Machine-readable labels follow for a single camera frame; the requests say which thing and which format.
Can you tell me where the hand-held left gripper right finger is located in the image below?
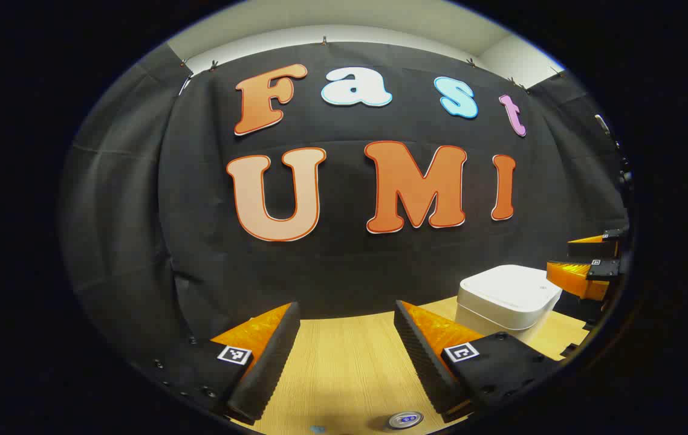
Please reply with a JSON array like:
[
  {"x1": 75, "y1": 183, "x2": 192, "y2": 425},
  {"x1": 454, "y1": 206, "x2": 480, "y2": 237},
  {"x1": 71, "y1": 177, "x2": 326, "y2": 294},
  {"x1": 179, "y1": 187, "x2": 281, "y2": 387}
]
[{"x1": 394, "y1": 300, "x2": 562, "y2": 424}]

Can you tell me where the wooden desktop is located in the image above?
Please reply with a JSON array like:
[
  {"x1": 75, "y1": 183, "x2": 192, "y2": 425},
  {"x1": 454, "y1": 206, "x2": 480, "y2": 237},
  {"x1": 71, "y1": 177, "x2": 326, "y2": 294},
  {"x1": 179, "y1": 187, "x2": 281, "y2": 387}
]
[{"x1": 232, "y1": 296, "x2": 589, "y2": 435}]

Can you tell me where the white desktop garbage bin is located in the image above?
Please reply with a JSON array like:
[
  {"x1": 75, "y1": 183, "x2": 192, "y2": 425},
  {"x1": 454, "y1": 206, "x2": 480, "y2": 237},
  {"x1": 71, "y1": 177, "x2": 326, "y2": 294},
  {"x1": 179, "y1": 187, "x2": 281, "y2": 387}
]
[{"x1": 455, "y1": 264, "x2": 563, "y2": 346}]

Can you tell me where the black backdrop cloth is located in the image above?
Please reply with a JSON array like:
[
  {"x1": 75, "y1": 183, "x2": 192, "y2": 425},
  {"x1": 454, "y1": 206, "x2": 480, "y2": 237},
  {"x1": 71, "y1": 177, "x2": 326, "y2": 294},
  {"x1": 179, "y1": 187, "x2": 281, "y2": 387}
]
[{"x1": 59, "y1": 41, "x2": 630, "y2": 363}]

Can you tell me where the blue pop can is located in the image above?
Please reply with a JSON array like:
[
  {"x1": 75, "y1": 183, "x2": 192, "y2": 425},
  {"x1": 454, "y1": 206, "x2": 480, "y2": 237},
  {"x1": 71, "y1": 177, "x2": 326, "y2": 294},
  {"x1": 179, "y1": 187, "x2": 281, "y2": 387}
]
[{"x1": 385, "y1": 411, "x2": 424, "y2": 431}]

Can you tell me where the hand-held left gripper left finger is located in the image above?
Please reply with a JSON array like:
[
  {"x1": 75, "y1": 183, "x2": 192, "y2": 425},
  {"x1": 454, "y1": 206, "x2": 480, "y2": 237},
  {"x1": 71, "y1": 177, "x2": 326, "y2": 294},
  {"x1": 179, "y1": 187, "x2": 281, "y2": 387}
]
[{"x1": 138, "y1": 301, "x2": 301, "y2": 425}]

